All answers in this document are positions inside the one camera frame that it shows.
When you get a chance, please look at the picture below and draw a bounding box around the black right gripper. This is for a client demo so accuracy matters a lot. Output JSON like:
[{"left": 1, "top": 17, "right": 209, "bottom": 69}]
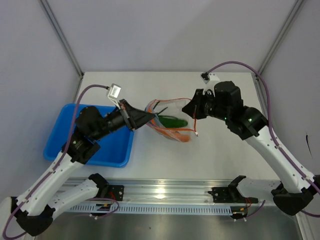
[{"left": 181, "top": 89, "right": 228, "bottom": 121}]

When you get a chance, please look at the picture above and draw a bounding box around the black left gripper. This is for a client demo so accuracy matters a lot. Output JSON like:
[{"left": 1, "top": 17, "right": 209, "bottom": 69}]
[{"left": 94, "top": 98, "right": 157, "bottom": 140}]

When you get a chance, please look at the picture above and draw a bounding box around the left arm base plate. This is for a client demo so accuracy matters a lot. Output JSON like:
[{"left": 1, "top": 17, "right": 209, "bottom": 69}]
[{"left": 105, "top": 185, "right": 125, "bottom": 202}]

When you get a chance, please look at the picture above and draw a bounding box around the green toy cucumber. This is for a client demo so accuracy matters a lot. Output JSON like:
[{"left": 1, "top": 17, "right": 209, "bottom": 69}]
[{"left": 158, "top": 115, "right": 188, "bottom": 129}]

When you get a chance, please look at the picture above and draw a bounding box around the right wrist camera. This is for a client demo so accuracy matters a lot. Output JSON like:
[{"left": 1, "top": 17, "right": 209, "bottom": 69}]
[{"left": 200, "top": 72, "right": 220, "bottom": 85}]

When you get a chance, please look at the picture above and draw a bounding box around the white slotted cable duct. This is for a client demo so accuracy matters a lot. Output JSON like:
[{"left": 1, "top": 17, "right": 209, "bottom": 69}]
[{"left": 68, "top": 203, "right": 233, "bottom": 216}]

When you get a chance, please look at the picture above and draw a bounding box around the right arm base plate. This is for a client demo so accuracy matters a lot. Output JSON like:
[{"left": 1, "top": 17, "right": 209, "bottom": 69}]
[{"left": 207, "top": 186, "right": 259, "bottom": 204}]

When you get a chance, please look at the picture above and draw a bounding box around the green toy scallion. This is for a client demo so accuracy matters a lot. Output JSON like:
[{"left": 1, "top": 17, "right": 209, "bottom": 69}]
[{"left": 151, "top": 101, "right": 168, "bottom": 116}]

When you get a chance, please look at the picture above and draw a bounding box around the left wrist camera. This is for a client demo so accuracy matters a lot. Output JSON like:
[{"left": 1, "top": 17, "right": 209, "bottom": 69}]
[{"left": 106, "top": 83, "right": 122, "bottom": 108}]

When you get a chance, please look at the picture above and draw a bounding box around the aluminium mounting rail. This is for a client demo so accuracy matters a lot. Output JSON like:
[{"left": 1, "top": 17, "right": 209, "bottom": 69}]
[{"left": 57, "top": 179, "right": 307, "bottom": 206}]

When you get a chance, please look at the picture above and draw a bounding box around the clear zip bag orange zipper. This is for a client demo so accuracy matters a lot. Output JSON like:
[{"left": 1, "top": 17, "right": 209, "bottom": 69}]
[{"left": 144, "top": 97, "right": 199, "bottom": 143}]

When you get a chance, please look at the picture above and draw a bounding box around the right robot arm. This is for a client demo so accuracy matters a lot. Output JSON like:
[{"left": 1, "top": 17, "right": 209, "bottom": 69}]
[{"left": 182, "top": 81, "right": 320, "bottom": 216}]

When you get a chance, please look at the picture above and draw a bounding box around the blue plastic bin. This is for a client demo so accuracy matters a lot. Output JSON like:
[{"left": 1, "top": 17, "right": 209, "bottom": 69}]
[{"left": 43, "top": 103, "right": 135, "bottom": 168}]

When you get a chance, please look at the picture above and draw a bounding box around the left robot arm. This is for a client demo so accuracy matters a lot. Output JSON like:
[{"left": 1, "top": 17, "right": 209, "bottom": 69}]
[{"left": 9, "top": 99, "right": 156, "bottom": 237}]

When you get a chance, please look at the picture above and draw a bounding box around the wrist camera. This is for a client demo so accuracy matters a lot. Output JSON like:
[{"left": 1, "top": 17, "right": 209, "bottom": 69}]
[
  {"left": 200, "top": 72, "right": 220, "bottom": 85},
  {"left": 106, "top": 83, "right": 122, "bottom": 108}
]

